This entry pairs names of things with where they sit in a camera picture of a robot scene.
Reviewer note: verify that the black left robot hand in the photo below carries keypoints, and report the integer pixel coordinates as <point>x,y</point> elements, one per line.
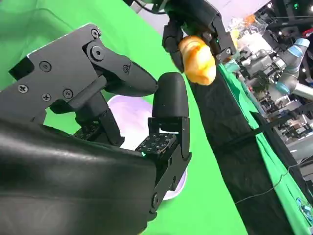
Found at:
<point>193,14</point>

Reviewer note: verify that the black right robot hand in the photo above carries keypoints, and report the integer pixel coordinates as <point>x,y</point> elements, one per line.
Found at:
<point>61,183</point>

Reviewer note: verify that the orange white toy bread roll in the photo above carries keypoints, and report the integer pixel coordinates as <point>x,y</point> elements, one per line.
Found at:
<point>198,61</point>

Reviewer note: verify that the lilac plate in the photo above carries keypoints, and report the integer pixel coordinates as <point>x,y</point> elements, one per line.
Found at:
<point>129,110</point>

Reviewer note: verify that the black backdrop cloth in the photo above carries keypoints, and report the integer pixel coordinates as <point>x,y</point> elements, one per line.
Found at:
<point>232,134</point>

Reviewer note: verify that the green cloth on neighbouring table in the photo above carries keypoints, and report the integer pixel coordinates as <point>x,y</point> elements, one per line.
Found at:
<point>274,166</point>

